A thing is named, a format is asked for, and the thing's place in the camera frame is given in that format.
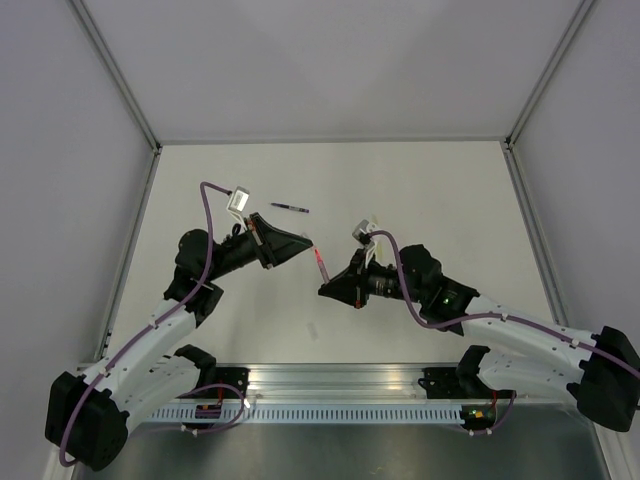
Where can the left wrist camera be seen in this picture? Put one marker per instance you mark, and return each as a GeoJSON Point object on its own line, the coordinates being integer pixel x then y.
{"type": "Point", "coordinates": [237, 202]}

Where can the yellow pen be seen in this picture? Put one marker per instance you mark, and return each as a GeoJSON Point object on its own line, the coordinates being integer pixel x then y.
{"type": "Point", "coordinates": [379, 250]}

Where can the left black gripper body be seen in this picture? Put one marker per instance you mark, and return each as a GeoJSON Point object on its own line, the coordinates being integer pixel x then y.
{"type": "Point", "coordinates": [257, 244]}

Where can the aluminium rail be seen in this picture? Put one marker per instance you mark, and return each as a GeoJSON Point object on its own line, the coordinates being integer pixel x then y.
{"type": "Point", "coordinates": [335, 382]}

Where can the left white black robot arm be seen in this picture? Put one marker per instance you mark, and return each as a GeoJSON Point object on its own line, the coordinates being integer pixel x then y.
{"type": "Point", "coordinates": [90, 415]}

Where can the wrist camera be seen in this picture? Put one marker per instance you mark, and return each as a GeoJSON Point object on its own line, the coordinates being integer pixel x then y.
{"type": "Point", "coordinates": [363, 234]}
{"type": "Point", "coordinates": [237, 202]}

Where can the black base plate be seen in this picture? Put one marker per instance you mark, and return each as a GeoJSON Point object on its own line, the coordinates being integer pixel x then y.
{"type": "Point", "coordinates": [237, 377]}
{"type": "Point", "coordinates": [442, 382]}

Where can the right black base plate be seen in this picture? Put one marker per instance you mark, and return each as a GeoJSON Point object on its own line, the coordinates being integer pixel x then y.
{"type": "Point", "coordinates": [442, 382]}

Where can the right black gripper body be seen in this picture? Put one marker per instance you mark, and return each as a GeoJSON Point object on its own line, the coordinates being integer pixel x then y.
{"type": "Point", "coordinates": [367, 285]}

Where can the white slotted cable duct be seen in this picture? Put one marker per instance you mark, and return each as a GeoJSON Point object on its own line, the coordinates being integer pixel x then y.
{"type": "Point", "coordinates": [366, 414]}

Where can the purple pen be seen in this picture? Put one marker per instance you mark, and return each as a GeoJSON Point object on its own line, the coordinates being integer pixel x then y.
{"type": "Point", "coordinates": [290, 207]}

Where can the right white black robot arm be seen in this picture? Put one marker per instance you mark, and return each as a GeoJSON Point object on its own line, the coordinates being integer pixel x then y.
{"type": "Point", "coordinates": [597, 372]}

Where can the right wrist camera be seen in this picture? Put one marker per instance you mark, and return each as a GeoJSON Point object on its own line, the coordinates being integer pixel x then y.
{"type": "Point", "coordinates": [363, 234]}

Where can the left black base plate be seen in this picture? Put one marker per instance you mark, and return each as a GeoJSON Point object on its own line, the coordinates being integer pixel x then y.
{"type": "Point", "coordinates": [237, 377]}

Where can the pink pen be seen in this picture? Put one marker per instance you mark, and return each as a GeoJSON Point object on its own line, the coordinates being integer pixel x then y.
{"type": "Point", "coordinates": [321, 266]}

